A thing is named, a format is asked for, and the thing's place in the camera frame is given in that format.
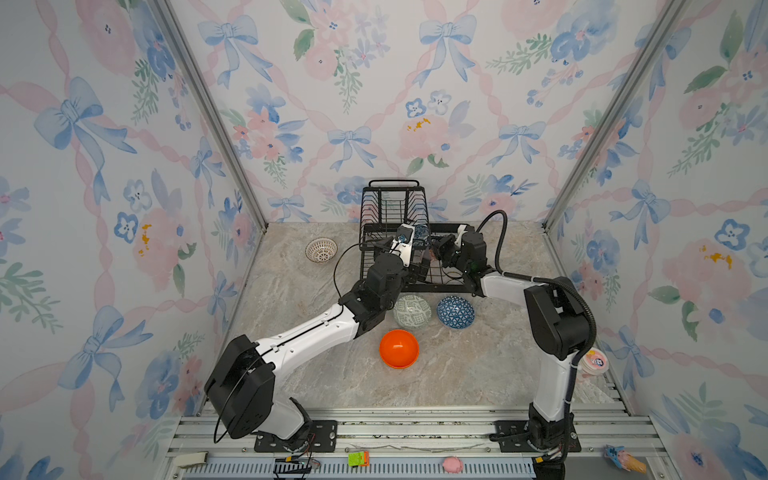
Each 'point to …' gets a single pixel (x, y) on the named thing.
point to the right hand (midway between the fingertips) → (425, 234)
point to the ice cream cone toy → (623, 459)
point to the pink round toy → (452, 465)
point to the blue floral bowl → (421, 236)
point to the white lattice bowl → (321, 249)
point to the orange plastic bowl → (399, 349)
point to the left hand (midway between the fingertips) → (411, 241)
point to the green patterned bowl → (412, 311)
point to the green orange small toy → (358, 459)
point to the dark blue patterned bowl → (455, 312)
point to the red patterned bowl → (428, 254)
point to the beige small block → (191, 459)
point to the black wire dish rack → (394, 221)
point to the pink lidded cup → (596, 362)
